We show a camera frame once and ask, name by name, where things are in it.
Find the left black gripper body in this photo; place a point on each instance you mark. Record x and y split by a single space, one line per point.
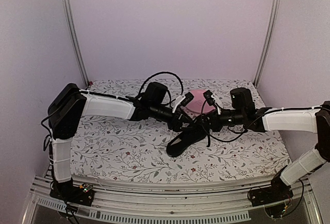
172 123

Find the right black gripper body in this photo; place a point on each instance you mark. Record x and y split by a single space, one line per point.
217 124

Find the black shoe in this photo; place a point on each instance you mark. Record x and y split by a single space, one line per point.
174 149

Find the black shoelace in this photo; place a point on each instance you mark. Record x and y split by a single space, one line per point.
207 136

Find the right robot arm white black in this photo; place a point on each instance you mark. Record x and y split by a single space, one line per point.
310 119

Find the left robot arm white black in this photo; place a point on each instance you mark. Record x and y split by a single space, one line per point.
65 112

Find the pink plate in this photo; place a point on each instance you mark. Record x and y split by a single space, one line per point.
195 105

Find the floral patterned table mat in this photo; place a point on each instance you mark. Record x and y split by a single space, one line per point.
116 149

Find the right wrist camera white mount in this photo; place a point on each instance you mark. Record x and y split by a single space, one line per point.
212 100

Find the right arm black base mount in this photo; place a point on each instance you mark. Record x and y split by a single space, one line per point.
271 194

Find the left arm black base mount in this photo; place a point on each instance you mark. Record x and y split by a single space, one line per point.
67 192

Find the right aluminium frame post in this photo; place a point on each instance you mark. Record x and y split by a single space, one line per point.
267 42

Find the aluminium frame post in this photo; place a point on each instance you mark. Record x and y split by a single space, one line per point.
75 43
267 42

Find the left aluminium frame post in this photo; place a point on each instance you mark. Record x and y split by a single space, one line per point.
75 43

